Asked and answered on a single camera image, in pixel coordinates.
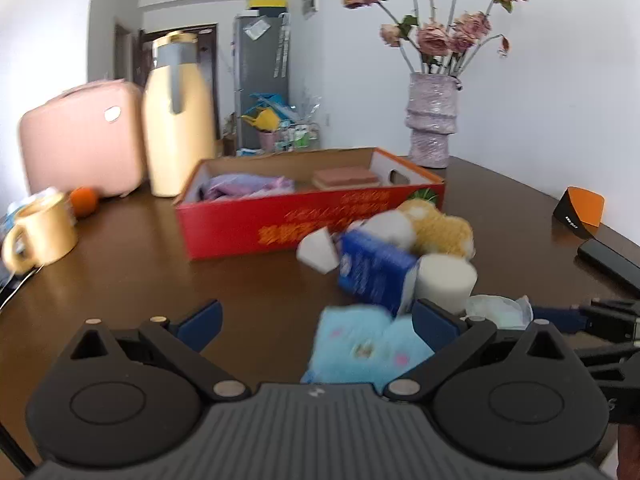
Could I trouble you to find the black packets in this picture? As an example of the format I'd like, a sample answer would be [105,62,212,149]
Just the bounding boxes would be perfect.
[0,265,45,313]

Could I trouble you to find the pink sponge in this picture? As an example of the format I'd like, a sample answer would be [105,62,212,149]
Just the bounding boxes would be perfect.
[312,165,383,191]

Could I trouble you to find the dried pink roses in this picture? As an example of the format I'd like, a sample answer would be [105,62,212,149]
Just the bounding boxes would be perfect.
[341,0,532,77]

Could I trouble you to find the red cardboard box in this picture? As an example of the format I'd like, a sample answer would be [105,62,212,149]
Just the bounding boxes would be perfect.
[173,147,447,262]

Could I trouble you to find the orange black stand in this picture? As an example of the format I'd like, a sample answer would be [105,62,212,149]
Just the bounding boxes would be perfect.
[552,186,606,228]

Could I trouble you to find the pink suitcase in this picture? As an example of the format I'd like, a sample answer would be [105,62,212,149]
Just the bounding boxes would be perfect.
[18,79,149,199]

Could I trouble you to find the grey fridge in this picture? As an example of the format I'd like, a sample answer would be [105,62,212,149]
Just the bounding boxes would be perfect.
[233,14,292,151]

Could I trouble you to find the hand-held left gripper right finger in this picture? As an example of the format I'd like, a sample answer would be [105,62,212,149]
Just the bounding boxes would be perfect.
[385,299,571,402]

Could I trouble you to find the wire storage cart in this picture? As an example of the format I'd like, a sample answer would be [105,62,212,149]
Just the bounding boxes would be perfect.
[276,121,322,152]

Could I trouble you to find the blue small carton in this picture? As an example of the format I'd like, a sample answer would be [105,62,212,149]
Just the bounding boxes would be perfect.
[336,230,422,317]

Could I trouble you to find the light blue plush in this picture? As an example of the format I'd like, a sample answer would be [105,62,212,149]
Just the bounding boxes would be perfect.
[300,304,437,387]

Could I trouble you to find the yellow white plush toy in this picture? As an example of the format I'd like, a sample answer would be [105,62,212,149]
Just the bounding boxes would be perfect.
[357,198,476,261]

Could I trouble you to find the purple ceramic vase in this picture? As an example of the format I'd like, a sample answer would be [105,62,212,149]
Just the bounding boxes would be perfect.
[404,72,462,170]

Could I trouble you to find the lilac cloth pouch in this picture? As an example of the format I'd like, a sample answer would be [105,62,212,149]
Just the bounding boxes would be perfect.
[199,173,273,202]

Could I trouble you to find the yellow thermos jug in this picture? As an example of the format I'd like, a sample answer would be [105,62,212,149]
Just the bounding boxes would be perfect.
[141,30,217,199]

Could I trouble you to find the white foam cylinder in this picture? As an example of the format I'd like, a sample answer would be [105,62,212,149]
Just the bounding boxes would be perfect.
[414,253,479,315]

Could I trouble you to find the white umbrella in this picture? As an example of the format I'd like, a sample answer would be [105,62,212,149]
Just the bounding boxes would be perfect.
[272,11,292,80]

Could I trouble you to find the pale green soft ball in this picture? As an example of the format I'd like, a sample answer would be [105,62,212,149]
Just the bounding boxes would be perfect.
[464,294,535,332]

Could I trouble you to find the yellow blue bag pile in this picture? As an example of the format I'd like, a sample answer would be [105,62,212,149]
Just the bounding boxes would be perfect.
[240,92,291,133]

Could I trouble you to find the black phone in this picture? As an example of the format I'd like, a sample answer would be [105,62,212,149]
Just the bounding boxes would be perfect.
[576,238,640,297]

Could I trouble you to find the yellow mug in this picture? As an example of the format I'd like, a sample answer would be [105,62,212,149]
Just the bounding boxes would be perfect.
[2,194,80,276]

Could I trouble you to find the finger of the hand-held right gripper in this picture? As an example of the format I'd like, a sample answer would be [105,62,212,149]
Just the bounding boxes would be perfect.
[532,298,640,345]
[575,345,640,386]

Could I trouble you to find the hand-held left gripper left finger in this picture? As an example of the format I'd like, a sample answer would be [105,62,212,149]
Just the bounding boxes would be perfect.
[70,299,251,402]

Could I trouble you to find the orange fruit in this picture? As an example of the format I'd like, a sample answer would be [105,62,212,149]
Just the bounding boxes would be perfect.
[68,186,100,218]

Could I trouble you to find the white foam wedge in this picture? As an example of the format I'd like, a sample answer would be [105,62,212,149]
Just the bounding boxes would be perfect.
[296,226,342,276]

